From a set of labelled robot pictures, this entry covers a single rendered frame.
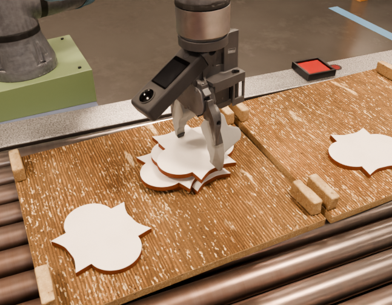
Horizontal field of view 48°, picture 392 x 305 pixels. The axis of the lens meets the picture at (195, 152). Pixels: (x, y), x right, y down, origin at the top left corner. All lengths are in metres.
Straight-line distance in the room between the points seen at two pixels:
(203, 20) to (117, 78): 2.48
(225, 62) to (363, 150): 0.31
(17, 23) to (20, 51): 0.06
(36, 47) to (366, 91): 0.73
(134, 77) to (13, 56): 2.05
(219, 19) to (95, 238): 0.34
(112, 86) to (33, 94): 1.93
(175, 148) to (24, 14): 0.48
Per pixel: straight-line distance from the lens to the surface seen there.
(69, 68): 1.08
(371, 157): 0.82
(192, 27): 0.60
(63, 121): 0.95
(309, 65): 1.13
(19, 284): 0.66
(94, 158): 0.80
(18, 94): 1.05
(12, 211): 0.76
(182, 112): 0.71
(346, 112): 0.95
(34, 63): 1.06
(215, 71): 0.66
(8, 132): 0.95
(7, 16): 1.03
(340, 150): 0.82
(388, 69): 1.11
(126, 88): 2.93
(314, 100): 0.97
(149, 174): 0.72
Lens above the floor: 1.42
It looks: 38 degrees down
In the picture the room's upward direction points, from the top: straight up
